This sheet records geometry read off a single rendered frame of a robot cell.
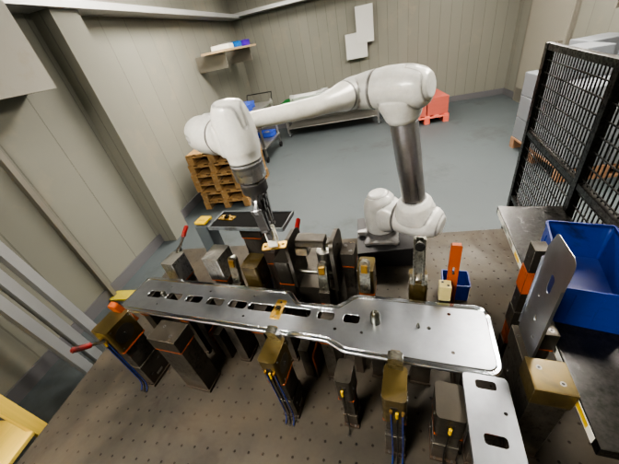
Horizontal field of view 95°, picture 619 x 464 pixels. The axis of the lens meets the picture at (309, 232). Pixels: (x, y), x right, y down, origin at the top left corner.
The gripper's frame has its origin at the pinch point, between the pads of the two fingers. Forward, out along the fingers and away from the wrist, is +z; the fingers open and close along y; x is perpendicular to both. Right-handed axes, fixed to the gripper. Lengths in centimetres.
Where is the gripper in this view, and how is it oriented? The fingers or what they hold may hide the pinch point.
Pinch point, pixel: (271, 236)
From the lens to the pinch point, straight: 92.8
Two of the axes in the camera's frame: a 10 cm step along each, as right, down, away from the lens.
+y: -0.5, 5.8, -8.1
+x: 9.8, -1.3, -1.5
